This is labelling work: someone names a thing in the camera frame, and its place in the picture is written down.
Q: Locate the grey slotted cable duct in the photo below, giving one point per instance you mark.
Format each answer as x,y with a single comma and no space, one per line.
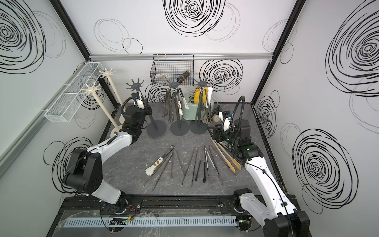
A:
192,221

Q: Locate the glass sugar jar black lid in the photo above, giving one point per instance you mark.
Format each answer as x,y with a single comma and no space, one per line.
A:
216,111

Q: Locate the grey utensil rack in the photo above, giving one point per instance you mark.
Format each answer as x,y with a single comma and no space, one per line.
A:
197,126
156,128
178,128

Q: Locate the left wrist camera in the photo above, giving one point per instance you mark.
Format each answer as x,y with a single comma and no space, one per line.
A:
138,101

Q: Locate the steel slotted tongs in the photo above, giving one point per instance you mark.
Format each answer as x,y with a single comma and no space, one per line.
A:
177,104

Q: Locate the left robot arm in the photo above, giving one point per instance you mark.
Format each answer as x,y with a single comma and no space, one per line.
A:
85,168

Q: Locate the dark bottle in basket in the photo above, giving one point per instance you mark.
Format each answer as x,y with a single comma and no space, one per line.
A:
182,77

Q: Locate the mint green toaster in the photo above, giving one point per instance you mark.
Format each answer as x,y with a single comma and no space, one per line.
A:
189,114

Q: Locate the large steel tongs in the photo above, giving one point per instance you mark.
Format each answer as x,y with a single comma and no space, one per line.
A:
168,109

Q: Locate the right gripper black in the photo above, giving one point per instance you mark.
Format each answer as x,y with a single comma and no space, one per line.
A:
218,132

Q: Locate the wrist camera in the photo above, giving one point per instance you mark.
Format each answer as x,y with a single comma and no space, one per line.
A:
138,101
225,116

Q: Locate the cream utensil rack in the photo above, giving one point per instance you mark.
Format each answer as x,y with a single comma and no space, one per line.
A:
93,91
108,74

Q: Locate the black tweezer tongs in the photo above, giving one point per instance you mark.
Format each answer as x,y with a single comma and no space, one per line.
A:
199,170

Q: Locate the white handled slim tongs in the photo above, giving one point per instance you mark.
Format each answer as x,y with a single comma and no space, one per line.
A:
212,163

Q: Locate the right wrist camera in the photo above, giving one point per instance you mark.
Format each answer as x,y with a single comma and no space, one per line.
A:
225,116

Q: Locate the plain steel serving tongs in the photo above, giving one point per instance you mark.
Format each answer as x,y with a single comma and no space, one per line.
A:
201,105

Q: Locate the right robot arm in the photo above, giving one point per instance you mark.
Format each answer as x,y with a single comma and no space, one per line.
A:
274,211

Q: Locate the black wire wall basket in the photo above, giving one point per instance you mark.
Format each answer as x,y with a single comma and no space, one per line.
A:
166,68

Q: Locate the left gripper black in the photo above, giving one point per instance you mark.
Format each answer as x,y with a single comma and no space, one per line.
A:
146,109

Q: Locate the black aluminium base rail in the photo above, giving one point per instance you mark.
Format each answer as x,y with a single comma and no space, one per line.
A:
143,203

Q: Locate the steel v-shaped tongs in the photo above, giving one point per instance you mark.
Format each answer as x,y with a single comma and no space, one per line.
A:
176,161

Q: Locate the beige plastic tongs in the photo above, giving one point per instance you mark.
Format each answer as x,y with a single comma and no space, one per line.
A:
231,163

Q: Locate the white wire wall basket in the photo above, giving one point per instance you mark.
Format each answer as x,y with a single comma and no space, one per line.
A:
84,81

